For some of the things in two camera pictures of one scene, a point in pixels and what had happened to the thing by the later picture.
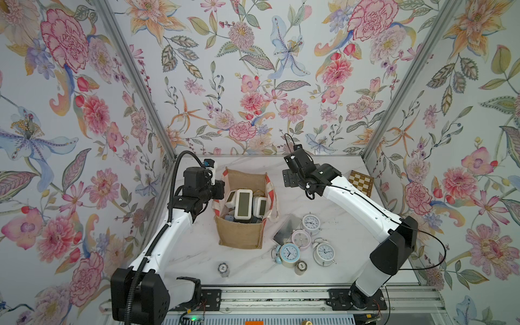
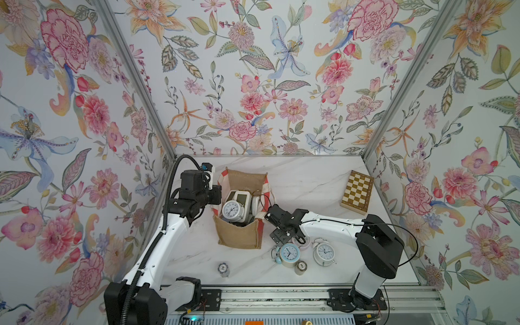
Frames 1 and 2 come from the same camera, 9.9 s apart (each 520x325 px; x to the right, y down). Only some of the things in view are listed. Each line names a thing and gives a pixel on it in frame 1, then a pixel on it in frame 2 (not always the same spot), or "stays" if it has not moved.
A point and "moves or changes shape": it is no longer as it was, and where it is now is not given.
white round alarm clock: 311,223 moves or changes shape
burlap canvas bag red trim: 240,233 stays
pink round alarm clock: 301,237 stays
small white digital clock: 231,200 stays
